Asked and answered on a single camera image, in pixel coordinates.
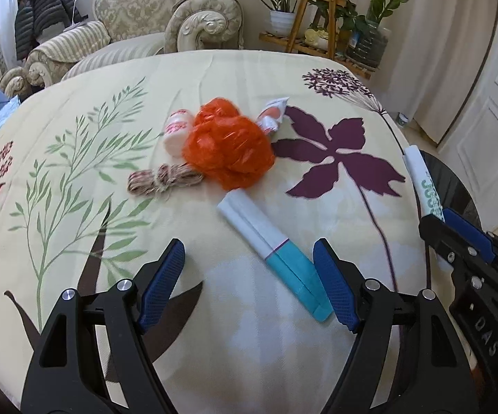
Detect black lined trash bin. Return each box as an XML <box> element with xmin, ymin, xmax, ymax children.
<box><xmin>420</xmin><ymin>150</ymin><xmax>482</xmax><ymax>229</ymax></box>

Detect small white yogurt bottle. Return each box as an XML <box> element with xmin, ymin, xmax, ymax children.
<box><xmin>163</xmin><ymin>109</ymin><xmax>195</xmax><ymax>158</ymax></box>

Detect small yellow flower pot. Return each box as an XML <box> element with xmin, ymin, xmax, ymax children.
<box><xmin>304</xmin><ymin>28</ymin><xmax>329</xmax><ymax>50</ymax></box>

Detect orange plastic bag ball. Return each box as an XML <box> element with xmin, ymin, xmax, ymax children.
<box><xmin>182</xmin><ymin>97</ymin><xmax>275</xmax><ymax>191</ymax></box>

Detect white panel door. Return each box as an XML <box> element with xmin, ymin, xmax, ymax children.
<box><xmin>439</xmin><ymin>23</ymin><xmax>498</xmax><ymax>231</ymax></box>

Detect wooden plant stand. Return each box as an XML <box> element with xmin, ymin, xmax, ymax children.
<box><xmin>258</xmin><ymin>0</ymin><xmax>375</xmax><ymax>80</ymax></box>

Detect black puffer jacket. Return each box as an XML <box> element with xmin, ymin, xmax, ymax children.
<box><xmin>14</xmin><ymin>0</ymin><xmax>83</xmax><ymax>61</ymax></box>

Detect floral cream tablecloth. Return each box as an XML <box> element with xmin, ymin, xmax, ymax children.
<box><xmin>0</xmin><ymin>50</ymin><xmax>426</xmax><ymax>413</ymax></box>

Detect white red snack packet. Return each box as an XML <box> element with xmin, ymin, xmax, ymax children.
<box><xmin>256</xmin><ymin>97</ymin><xmax>288</xmax><ymax>136</ymax></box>

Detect white teal paper box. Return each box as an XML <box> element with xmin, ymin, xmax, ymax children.
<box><xmin>217</xmin><ymin>189</ymin><xmax>333</xmax><ymax>323</ymax></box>

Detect white green tube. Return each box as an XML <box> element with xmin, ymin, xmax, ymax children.
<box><xmin>404</xmin><ymin>145</ymin><xmax>445</xmax><ymax>220</ymax></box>

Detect white curtain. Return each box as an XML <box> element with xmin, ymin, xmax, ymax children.
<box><xmin>369</xmin><ymin>0</ymin><xmax>498</xmax><ymax>143</ymax></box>

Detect small white cup on floor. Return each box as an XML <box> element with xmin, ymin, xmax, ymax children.
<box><xmin>395</xmin><ymin>112</ymin><xmax>409</xmax><ymax>128</ymax></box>

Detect ornate cream armchair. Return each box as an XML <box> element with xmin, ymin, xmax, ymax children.
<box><xmin>0</xmin><ymin>0</ymin><xmax>243</xmax><ymax>97</ymax></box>

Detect tall plant in dark pot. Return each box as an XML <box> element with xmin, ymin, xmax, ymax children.
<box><xmin>346</xmin><ymin>0</ymin><xmax>409</xmax><ymax>69</ymax></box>

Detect checkered twine bundle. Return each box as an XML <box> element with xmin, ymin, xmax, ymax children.
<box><xmin>127</xmin><ymin>164</ymin><xmax>204</xmax><ymax>196</ymax></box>

